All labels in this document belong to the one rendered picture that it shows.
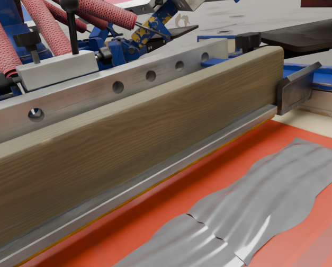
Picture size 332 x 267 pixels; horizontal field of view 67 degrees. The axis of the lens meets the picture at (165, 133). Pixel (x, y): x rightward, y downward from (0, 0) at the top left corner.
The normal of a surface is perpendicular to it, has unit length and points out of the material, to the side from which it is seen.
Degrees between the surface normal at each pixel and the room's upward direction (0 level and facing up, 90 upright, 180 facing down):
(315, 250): 0
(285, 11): 90
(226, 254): 39
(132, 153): 90
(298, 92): 90
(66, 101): 90
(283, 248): 0
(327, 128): 0
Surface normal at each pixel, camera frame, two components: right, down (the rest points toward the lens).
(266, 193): 0.24, -0.60
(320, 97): -0.80, 0.39
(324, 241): -0.17, -0.87
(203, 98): 0.57, 0.29
